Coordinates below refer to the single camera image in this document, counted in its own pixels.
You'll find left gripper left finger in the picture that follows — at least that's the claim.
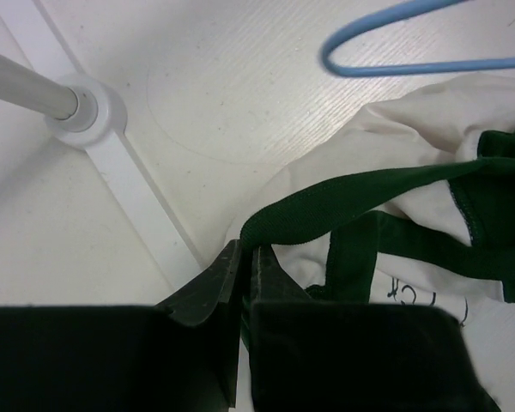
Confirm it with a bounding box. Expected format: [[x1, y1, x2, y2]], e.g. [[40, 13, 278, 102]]
[[0, 240, 240, 411]]

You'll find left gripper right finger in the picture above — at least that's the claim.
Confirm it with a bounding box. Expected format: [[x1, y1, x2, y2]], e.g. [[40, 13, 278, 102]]
[[248, 246, 498, 411]]

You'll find white and green t shirt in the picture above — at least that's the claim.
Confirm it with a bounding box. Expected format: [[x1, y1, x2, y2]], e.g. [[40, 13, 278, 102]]
[[227, 74, 515, 411]]

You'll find light blue wire hanger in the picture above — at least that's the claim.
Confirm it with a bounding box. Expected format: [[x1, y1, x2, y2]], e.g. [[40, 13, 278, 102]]
[[318, 0, 515, 78]]

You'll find white metal clothes rack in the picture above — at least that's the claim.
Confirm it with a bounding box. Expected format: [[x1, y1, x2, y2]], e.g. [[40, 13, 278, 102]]
[[0, 1, 202, 290]]

